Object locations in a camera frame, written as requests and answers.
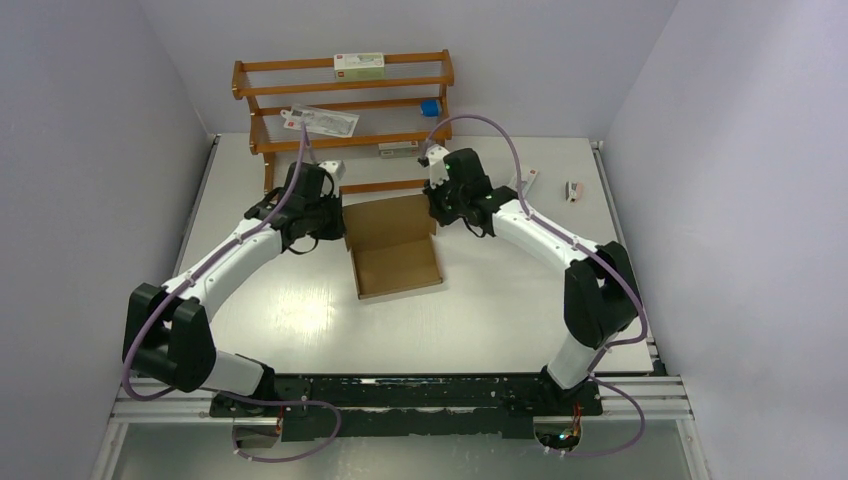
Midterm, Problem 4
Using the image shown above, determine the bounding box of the brown cardboard box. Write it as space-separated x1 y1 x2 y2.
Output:
342 194 444 300

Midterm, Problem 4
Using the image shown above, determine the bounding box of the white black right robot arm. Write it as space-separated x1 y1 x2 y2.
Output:
419 145 639 414

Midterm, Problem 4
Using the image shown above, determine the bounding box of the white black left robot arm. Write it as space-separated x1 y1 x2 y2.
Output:
122 161 346 416

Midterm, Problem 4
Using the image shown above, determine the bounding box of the small grey box lower shelf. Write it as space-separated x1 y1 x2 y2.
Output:
377 141 420 159

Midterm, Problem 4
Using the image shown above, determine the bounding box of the white green box top shelf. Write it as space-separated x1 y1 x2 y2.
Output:
333 52 386 82

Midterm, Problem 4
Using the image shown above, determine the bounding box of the white teal small carton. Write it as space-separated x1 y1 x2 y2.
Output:
509 168 538 196

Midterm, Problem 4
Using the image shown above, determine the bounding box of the blue white small roll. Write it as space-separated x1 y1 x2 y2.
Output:
420 98 442 118

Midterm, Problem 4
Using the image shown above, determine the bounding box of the clear plastic blister pack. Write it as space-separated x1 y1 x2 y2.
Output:
280 104 360 138

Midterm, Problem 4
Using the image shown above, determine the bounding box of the small pink stapler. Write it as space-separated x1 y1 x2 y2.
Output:
565 181 584 203

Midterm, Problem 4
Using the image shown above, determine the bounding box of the orange wooden shelf rack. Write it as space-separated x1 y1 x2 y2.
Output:
231 49 455 191

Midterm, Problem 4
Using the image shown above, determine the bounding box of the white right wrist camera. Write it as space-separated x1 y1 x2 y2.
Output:
418 144 450 189

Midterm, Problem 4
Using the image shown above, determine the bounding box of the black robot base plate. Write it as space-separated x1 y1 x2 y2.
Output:
209 373 603 442

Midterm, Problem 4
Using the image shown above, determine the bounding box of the aluminium table frame rail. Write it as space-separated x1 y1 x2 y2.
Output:
110 374 693 425

